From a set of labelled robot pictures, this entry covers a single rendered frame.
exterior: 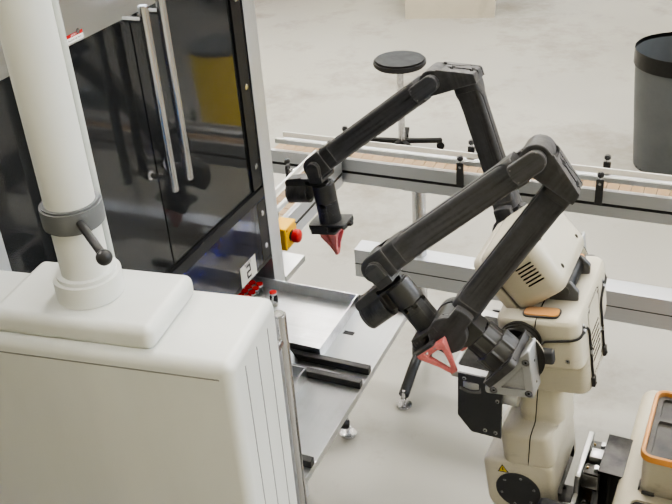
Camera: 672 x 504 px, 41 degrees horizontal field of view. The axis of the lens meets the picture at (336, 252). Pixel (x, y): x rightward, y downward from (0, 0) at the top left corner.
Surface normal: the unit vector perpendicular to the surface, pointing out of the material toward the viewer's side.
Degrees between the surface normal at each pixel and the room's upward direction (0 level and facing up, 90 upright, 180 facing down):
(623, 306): 90
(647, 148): 94
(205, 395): 90
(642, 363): 0
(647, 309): 90
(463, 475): 0
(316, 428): 0
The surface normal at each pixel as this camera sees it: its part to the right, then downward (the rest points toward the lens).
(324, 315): -0.07, -0.86
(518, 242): -0.36, 0.32
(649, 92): -0.84, 0.38
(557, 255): 0.62, -0.45
